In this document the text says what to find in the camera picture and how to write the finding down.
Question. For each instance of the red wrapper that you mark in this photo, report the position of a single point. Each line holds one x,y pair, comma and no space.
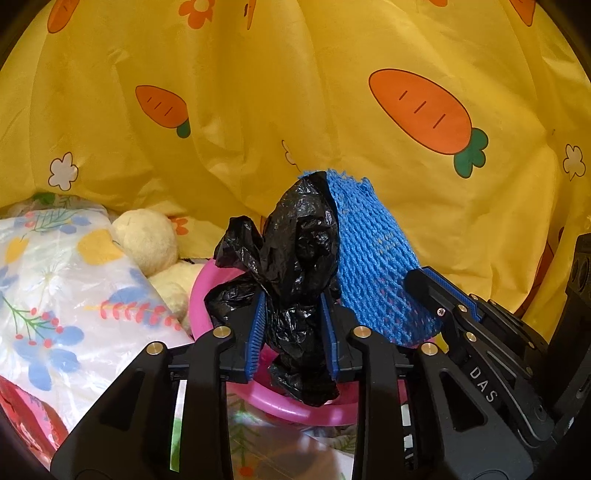
27,415

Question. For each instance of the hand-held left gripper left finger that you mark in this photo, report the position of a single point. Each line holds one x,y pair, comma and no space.
258,334

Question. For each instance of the pink plastic bin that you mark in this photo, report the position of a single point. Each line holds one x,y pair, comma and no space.
201,300

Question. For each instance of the blue foam fruit net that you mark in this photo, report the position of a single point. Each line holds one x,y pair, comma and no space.
369,258

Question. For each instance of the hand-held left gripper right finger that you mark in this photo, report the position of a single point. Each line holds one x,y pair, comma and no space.
328,339

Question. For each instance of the cream plush toy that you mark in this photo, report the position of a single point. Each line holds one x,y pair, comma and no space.
147,240

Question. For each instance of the yellow carrot print sheet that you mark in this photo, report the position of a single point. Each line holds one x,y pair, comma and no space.
277,92

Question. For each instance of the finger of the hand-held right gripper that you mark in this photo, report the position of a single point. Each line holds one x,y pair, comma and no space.
443,288

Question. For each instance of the floral transparent plastic sheet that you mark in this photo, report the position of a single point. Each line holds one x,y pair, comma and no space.
69,277

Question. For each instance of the black plastic bag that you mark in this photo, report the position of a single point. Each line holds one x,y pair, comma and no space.
295,240

